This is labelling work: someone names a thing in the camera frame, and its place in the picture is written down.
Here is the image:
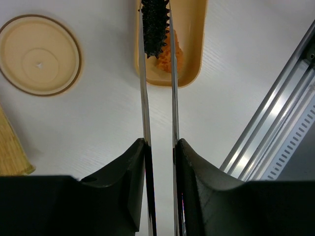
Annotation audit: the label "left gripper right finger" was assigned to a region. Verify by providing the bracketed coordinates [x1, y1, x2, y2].
[175, 139, 315, 236]

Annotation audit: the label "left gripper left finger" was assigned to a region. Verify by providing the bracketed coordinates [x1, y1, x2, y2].
[0, 138, 145, 236]

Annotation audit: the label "metal tongs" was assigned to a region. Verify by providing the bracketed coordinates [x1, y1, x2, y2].
[138, 2, 185, 236]

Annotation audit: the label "fried chicken piece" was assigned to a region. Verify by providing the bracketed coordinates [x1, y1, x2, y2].
[155, 30, 184, 73]

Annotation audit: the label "black sea cucumber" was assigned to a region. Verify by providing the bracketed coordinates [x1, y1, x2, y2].
[140, 0, 170, 59]

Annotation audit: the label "tan rectangular lunch box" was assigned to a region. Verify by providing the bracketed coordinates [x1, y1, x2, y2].
[133, 0, 208, 88]

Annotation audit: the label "bamboo fan-shaped tray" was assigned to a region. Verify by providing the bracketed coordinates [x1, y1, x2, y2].
[0, 107, 35, 177]

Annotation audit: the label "round beige lid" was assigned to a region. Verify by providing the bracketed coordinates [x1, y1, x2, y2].
[0, 14, 84, 97]

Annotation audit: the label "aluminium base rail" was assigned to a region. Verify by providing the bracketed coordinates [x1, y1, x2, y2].
[220, 24, 315, 181]

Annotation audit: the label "slotted cable duct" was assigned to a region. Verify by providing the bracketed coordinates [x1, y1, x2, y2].
[261, 100, 315, 180]

